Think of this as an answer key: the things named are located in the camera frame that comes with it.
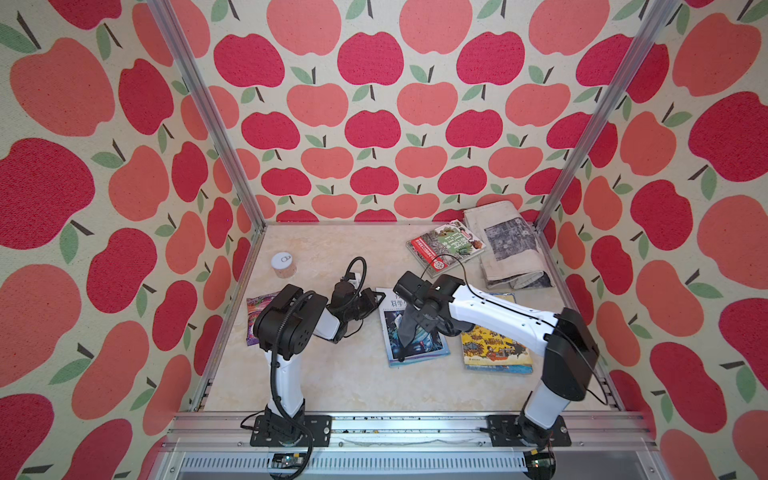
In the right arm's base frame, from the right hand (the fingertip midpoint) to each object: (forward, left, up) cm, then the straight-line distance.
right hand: (433, 315), depth 84 cm
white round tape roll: (+16, +51, -4) cm, 54 cm away
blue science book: (-4, +1, -10) cm, 11 cm away
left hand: (+8, +14, -7) cm, 17 cm away
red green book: (+39, -8, -9) cm, 40 cm away
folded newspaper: (+28, -28, -6) cm, 40 cm away
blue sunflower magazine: (+13, -24, -8) cm, 29 cm away
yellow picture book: (-5, -17, -9) cm, 19 cm away
